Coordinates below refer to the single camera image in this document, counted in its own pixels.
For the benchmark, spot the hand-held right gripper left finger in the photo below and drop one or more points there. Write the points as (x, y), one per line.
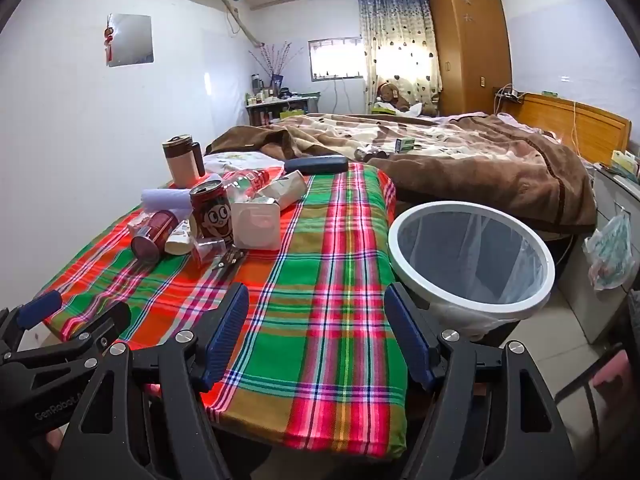
(227, 332)

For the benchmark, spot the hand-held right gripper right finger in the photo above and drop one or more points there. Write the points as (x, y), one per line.
(407, 340)

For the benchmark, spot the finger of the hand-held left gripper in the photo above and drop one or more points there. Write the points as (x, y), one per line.
(100, 320)
(42, 307)

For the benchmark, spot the white round trash bin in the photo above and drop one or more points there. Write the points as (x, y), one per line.
(465, 317)

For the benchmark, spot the dark thin object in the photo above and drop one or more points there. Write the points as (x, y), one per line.
(227, 260)

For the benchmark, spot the clear plastic cup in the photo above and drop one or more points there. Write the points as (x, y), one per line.
(210, 250)

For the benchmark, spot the dark red drink can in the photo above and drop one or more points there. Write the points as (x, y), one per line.
(155, 232)

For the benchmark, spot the printed cardboard carton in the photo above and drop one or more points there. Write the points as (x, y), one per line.
(257, 225)

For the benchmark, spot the red can with cartoon face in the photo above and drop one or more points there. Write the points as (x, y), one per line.
(212, 215)

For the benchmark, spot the pale tissue pack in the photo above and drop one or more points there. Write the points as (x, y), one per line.
(165, 200)

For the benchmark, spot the clear plastic bottle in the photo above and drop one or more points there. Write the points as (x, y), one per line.
(245, 182)

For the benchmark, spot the beige carton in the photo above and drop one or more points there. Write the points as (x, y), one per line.
(285, 187)

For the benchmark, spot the red green plaid bedsheet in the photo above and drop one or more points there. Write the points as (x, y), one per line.
(310, 310)

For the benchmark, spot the white floral pillow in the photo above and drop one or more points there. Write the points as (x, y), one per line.
(240, 162)

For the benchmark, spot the brown thermos cup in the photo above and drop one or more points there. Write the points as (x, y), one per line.
(180, 165)

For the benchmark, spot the brown plush blanket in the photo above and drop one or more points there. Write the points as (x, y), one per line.
(475, 170)

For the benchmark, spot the black glasses case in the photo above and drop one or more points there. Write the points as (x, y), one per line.
(315, 165)

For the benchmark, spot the green white small box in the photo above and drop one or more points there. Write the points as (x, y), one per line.
(404, 145)

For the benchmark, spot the hanging plastic bag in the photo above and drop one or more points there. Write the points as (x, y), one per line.
(610, 252)

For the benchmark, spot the dressing table with bottles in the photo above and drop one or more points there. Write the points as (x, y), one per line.
(285, 105)

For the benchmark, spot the grey bedside cabinet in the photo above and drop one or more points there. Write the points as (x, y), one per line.
(600, 195)

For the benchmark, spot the brown teddy bear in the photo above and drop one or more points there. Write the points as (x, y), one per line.
(389, 94)

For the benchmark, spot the power strip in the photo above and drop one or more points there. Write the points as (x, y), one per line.
(510, 94)

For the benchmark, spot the vase with dry branches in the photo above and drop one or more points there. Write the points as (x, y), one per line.
(276, 67)

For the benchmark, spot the red hanging ornament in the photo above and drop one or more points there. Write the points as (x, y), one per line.
(108, 35)

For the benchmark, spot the green white medicine boxes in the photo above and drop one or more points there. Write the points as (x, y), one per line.
(625, 162)

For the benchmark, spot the wooden bed headboard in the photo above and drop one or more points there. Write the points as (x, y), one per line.
(590, 125)

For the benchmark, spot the small window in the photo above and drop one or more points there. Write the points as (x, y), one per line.
(335, 60)

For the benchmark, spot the wooden wardrobe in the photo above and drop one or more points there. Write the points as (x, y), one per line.
(470, 45)

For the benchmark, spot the patterned window curtain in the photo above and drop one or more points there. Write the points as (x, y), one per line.
(400, 35)

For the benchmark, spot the air conditioner pipe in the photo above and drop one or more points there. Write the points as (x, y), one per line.
(240, 20)

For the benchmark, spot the black frame chair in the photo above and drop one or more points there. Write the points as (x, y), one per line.
(612, 375)

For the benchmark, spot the silver wall mirror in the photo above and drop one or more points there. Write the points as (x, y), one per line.
(132, 40)

